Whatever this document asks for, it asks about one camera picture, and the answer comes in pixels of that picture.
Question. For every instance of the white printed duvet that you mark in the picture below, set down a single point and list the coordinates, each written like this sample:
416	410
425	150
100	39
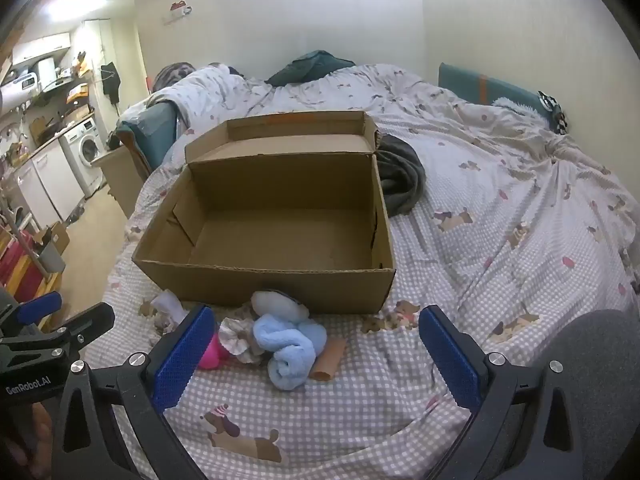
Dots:
320	95

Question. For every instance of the black hanging garment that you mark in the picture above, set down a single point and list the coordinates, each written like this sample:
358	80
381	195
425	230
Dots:
111	80

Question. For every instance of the teal bed end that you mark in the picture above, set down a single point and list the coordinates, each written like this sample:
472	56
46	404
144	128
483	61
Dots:
150	132

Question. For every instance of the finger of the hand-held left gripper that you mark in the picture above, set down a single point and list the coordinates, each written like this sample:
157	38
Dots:
90	322
37	307

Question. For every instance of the brown cardboard tube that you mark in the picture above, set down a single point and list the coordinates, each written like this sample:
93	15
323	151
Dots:
330	357

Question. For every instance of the teal pillow with orange stripe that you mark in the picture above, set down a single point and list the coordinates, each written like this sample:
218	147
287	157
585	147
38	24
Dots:
475	87

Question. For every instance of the white water heater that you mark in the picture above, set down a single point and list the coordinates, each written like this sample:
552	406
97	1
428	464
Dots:
15	97

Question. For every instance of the person's left hand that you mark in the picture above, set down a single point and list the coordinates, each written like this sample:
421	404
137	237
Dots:
40	425

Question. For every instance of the dark grey cloth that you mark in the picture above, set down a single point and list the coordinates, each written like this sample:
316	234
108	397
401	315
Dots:
400	175

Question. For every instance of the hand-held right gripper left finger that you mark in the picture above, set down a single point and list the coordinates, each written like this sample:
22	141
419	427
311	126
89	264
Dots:
182	355

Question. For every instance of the pink silicone toy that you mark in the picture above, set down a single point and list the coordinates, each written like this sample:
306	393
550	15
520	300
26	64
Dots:
212	355

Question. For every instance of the white fluffy cloth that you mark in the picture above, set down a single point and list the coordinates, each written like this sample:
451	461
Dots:
517	105

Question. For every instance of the white and blue plush toy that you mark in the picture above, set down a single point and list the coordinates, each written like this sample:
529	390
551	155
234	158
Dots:
272	305

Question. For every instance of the white sock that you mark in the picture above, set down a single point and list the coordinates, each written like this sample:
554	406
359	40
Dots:
167	305

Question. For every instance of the beige wooden nightstand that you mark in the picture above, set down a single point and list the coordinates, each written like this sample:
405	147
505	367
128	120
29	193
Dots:
120	180

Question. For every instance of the white washing machine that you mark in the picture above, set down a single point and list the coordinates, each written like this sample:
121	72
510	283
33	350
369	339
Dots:
85	152

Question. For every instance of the cream frilly scrunchie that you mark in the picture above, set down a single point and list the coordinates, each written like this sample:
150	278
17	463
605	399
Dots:
237	337

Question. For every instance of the small cardboard box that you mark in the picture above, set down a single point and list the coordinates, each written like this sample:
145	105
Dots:
60	237

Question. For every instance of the black and white checkered item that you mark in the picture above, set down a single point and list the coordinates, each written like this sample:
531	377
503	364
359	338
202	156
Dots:
554	107

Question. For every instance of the red case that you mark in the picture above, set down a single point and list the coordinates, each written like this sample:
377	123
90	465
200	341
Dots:
17	270

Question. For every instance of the grey striped cushion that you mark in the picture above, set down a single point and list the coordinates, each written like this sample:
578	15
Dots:
172	74

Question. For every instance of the red and white wall decoration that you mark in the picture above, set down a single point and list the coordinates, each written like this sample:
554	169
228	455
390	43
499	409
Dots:
179	10

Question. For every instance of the grey bin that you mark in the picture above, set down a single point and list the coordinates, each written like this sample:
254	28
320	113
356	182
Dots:
51	257

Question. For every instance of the white floor cabinet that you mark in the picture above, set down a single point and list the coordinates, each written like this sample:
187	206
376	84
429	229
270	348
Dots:
47	187

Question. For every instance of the dark teal cushion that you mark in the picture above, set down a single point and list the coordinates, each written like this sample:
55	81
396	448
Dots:
310	67

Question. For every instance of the plush doll with blue limbs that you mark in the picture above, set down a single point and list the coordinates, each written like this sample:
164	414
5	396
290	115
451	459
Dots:
285	350

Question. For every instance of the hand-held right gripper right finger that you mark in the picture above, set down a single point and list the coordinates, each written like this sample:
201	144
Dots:
450	355

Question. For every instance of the brown cardboard box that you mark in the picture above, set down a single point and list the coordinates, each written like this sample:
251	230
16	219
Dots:
280	240

